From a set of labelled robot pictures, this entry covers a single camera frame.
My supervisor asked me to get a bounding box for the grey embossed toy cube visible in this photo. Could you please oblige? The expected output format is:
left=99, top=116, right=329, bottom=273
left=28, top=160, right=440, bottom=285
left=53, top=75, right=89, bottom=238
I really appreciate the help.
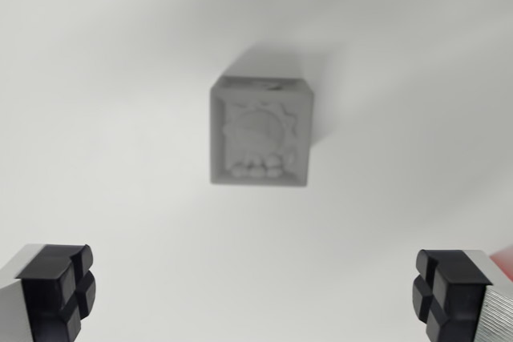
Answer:
left=209, top=75, right=315, bottom=189

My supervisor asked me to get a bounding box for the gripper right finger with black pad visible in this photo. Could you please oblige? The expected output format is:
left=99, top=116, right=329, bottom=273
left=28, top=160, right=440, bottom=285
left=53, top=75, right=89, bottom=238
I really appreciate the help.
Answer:
left=411, top=248, right=513, bottom=342

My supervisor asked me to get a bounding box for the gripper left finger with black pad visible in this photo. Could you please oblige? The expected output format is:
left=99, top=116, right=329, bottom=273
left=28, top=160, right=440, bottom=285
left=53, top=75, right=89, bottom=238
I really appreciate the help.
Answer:
left=0, top=243, right=98, bottom=342

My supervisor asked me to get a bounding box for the red toy cube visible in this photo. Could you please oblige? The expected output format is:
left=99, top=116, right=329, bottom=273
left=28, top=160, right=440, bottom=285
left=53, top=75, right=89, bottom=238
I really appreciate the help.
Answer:
left=489, top=243, right=513, bottom=281

